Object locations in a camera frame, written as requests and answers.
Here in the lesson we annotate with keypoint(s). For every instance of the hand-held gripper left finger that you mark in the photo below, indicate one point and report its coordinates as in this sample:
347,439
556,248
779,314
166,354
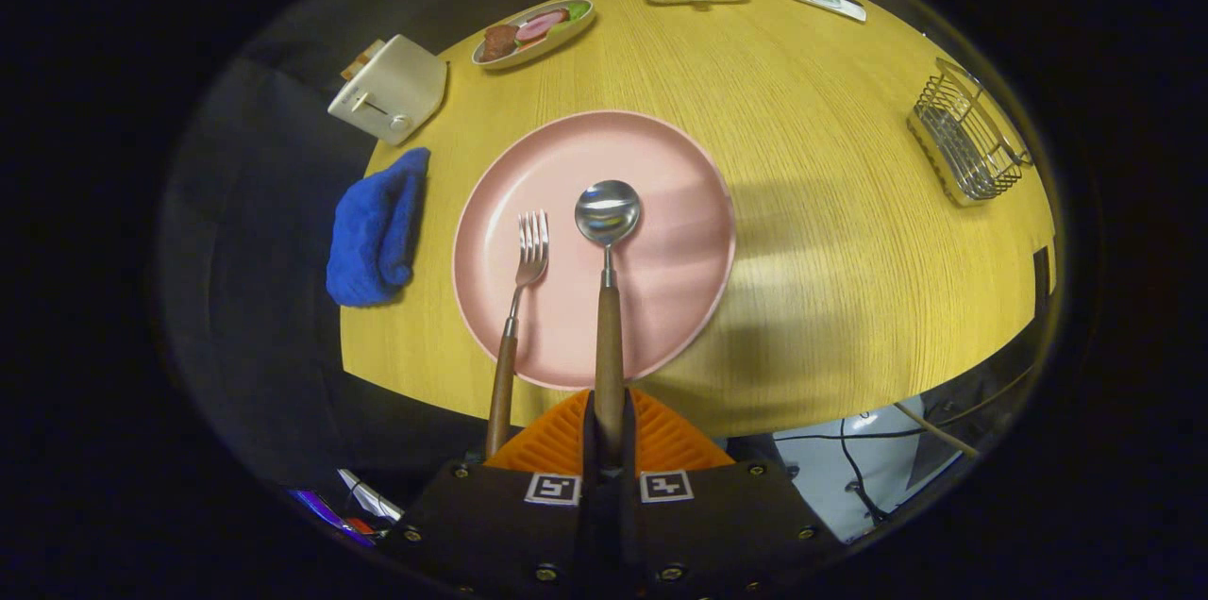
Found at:
491,515

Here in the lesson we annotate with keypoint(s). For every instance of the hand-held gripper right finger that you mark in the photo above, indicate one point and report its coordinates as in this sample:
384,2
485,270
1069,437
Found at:
727,515

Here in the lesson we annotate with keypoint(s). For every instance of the pink plate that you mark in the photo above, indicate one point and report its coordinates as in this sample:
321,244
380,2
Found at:
661,279

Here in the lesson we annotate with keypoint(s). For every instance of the blue towel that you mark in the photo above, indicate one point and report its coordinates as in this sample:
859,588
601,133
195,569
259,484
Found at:
373,232

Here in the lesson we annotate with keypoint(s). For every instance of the black backdrop cloth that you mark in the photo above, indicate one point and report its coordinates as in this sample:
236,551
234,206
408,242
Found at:
264,204

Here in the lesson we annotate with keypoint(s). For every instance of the black table edge clamp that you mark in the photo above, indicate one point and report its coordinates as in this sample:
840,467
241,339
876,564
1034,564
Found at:
1042,272

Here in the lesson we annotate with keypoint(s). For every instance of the white toaster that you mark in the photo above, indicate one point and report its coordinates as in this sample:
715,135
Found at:
392,91

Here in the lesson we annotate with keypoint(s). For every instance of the toast slice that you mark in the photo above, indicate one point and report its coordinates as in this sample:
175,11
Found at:
357,64
373,50

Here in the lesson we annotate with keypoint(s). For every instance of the brown meat piece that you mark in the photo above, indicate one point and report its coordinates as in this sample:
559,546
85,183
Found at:
500,43

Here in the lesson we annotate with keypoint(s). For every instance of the grey plate of food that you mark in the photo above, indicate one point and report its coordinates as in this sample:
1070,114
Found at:
566,32

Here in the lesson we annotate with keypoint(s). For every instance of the pink ham slice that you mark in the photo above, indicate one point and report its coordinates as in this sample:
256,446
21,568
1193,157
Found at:
540,25

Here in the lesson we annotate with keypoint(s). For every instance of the green lettuce leaf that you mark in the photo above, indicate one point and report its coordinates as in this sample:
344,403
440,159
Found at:
578,10

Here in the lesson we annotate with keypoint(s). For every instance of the white square coaster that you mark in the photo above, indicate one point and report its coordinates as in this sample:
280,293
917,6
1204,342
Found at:
845,8

